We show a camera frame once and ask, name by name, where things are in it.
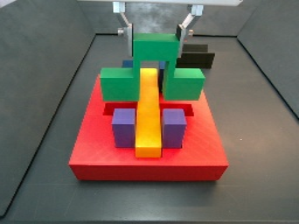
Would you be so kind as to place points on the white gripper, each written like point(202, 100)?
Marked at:
point(182, 28)

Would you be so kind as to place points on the green bridge-shaped object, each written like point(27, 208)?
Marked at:
point(182, 82)

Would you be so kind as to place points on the black angle fixture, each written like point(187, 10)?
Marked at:
point(195, 57)

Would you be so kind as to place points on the red base board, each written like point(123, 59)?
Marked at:
point(98, 160)

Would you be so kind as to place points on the blue block right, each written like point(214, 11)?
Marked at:
point(162, 65)

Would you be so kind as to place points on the blue block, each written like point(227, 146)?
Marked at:
point(127, 63)
point(162, 65)

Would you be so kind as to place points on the blue block left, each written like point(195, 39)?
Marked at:
point(127, 63)

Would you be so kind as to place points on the purple block left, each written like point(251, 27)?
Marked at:
point(124, 127)

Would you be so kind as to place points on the purple block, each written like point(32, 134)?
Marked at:
point(174, 127)
point(124, 127)

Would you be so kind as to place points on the purple block right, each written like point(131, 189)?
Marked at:
point(174, 127)

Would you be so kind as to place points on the yellow long bar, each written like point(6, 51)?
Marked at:
point(148, 124)

